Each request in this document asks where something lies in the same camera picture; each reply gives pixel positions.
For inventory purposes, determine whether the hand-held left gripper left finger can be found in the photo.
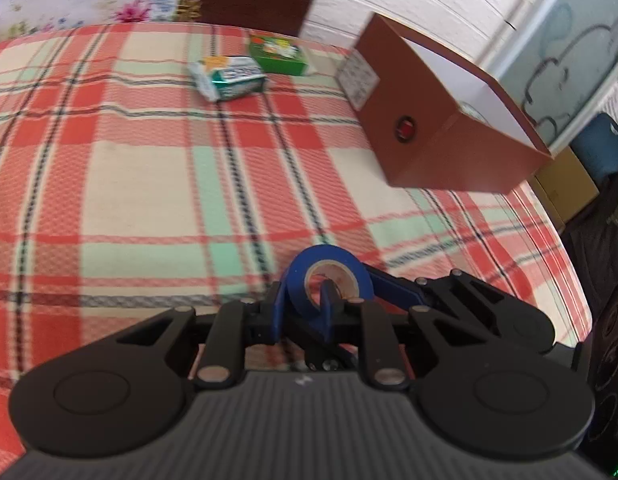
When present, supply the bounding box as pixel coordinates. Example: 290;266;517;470
116;281;290;389

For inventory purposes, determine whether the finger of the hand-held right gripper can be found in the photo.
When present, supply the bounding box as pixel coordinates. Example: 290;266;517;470
286;316;362;374
361;264;496;322

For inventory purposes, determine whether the white green snack packet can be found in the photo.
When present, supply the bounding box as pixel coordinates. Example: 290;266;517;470
188;55;268;104

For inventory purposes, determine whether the cloud print glass panel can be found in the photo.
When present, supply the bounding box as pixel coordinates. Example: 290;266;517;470
481;0;618;147

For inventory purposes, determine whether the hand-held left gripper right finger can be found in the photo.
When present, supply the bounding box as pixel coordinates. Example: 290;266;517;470
316;280;490;391

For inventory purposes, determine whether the green snack box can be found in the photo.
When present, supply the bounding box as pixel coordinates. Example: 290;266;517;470
247;33;310;77

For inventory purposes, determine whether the tan cardboard carton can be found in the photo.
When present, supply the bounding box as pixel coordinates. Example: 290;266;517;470
530;147;600;225

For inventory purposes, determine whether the brown cardboard box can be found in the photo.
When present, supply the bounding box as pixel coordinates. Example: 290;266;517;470
335;12;556;194

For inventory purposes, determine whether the red plaid blanket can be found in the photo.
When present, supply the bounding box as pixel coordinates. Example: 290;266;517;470
0;22;596;461

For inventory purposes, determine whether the blue tape roll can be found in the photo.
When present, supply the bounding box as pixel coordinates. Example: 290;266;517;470
283;244;376;322

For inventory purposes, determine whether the blue plastic stool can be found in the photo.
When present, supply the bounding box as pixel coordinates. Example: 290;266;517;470
570;112;618;182

